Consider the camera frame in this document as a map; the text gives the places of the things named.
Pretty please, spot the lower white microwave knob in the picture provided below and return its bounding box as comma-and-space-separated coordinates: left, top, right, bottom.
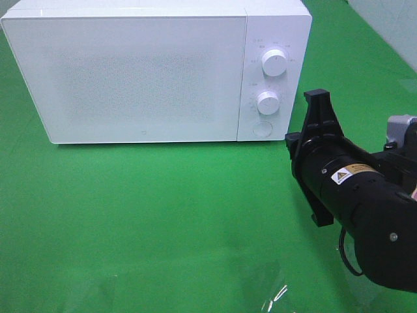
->
257, 91, 281, 115

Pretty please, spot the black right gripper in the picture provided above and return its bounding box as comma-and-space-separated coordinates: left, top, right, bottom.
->
285, 89, 354, 228

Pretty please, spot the white microwave oven body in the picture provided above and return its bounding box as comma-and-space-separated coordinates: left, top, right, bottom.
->
1, 1, 312, 142

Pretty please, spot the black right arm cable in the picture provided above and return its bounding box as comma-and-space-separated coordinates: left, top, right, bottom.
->
338, 228, 366, 276

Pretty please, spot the upper white microwave knob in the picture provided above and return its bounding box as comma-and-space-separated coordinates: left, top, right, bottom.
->
261, 48, 289, 77

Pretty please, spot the white microwave knob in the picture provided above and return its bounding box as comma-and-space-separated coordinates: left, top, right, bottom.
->
261, 48, 289, 77
257, 91, 281, 115

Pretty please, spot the round white door release button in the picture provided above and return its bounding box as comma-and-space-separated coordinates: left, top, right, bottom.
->
253, 121, 273, 138

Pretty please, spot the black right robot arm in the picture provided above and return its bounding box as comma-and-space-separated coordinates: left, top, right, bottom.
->
285, 89, 416, 292

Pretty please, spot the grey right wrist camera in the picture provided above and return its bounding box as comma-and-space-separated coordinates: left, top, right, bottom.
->
384, 114, 416, 149

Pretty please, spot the white microwave door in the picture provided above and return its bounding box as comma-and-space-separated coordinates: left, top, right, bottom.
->
3, 17, 246, 143

